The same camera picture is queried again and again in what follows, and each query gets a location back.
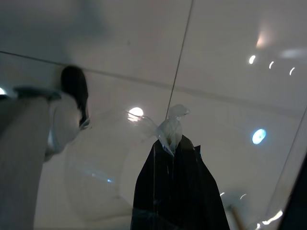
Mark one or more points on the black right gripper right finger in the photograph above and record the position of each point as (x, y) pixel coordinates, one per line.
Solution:
(194, 191)

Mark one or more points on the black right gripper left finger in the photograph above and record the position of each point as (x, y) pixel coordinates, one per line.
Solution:
(156, 191)

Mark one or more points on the clear plastic bag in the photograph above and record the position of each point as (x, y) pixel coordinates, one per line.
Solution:
(171, 129)

